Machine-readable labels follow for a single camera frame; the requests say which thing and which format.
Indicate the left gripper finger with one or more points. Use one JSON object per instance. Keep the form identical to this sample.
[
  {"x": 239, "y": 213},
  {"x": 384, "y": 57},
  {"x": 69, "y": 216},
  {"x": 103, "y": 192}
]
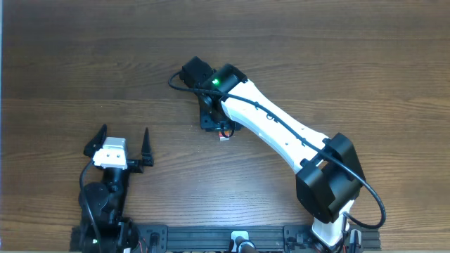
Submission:
[
  {"x": 95, "y": 144},
  {"x": 147, "y": 151}
]

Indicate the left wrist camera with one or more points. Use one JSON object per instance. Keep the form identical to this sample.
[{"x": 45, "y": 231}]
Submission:
[{"x": 110, "y": 154}]

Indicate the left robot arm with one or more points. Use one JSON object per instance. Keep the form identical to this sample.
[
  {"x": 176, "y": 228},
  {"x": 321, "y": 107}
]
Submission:
[{"x": 105, "y": 200}]

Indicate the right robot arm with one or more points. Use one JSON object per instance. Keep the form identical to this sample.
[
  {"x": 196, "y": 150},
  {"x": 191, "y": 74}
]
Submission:
[{"x": 274, "y": 123}]

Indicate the mounting rail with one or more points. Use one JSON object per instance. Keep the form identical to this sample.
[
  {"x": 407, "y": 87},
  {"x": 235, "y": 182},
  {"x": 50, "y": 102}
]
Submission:
[{"x": 204, "y": 239}]

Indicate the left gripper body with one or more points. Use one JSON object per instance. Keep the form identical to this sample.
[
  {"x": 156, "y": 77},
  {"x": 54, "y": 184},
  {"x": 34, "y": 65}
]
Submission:
[{"x": 135, "y": 166}]

